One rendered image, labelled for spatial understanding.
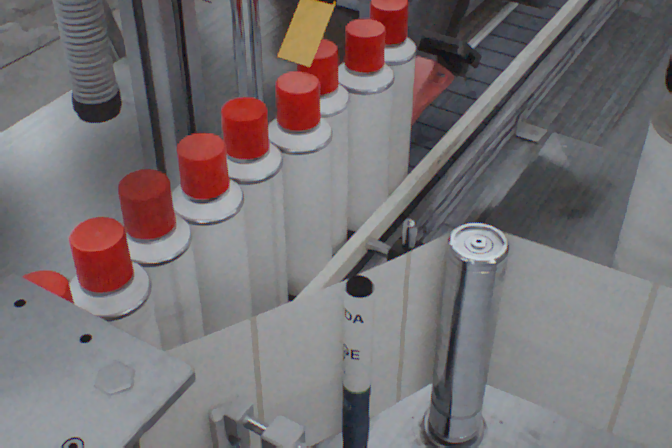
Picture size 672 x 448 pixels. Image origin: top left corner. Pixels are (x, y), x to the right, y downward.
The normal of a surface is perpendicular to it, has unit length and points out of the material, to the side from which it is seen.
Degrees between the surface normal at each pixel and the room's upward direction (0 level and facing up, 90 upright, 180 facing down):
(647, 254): 89
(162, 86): 90
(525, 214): 0
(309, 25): 45
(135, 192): 2
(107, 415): 0
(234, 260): 90
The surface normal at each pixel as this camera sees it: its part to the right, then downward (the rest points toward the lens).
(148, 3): -0.53, 0.53
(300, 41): -0.37, -0.18
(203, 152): -0.01, -0.81
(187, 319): 0.79, 0.39
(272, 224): 0.63, 0.48
